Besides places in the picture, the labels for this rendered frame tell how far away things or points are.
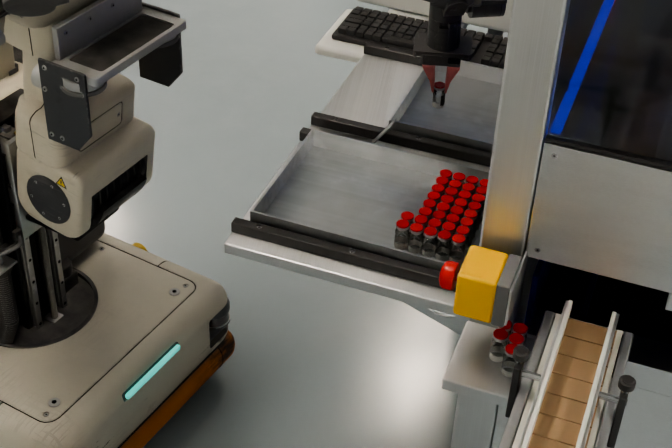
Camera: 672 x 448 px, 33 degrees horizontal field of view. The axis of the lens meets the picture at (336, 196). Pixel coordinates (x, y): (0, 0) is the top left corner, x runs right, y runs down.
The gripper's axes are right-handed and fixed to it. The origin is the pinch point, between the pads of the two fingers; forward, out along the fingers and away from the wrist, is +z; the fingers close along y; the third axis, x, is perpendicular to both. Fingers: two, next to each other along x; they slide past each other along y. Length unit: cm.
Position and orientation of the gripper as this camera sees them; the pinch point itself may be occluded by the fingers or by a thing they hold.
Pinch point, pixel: (439, 87)
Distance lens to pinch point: 208.8
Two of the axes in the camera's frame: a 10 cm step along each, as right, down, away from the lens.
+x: 1.1, -6.1, 7.8
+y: 9.9, 0.8, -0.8
